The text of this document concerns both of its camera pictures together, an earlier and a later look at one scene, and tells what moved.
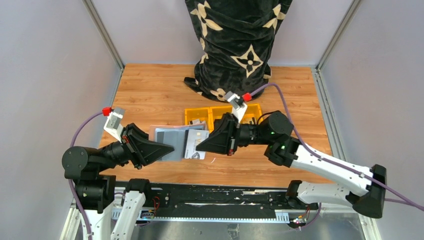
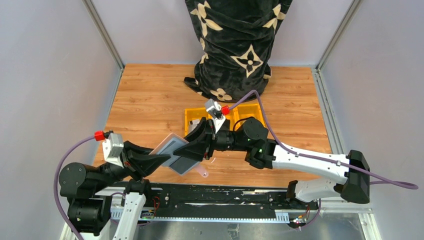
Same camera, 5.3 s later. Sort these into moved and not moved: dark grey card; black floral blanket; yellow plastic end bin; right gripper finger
Moved: dark grey card; right gripper finger
Not moved: yellow plastic end bin; black floral blanket
